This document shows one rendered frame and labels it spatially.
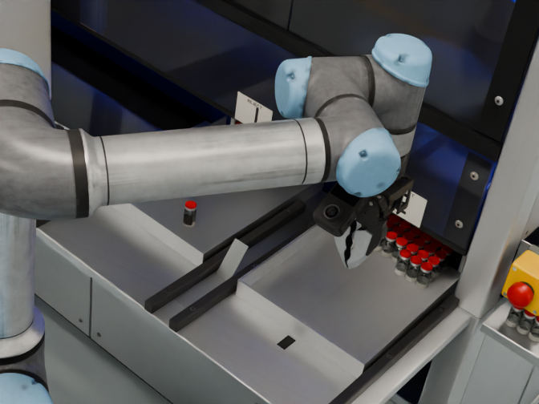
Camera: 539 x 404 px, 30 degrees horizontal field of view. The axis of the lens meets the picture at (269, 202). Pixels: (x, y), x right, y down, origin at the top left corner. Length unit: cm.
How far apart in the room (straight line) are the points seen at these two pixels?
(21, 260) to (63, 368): 147
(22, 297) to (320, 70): 48
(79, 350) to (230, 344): 122
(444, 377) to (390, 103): 74
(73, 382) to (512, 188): 148
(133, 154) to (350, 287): 76
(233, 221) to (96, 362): 102
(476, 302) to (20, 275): 79
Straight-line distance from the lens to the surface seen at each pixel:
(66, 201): 106
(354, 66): 125
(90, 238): 178
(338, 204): 133
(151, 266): 173
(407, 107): 128
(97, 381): 272
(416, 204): 171
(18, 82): 115
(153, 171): 107
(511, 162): 158
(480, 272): 170
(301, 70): 122
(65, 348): 280
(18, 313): 136
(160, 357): 249
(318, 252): 180
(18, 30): 209
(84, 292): 260
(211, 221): 183
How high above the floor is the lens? 205
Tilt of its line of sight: 38 degrees down
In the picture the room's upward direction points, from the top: 9 degrees clockwise
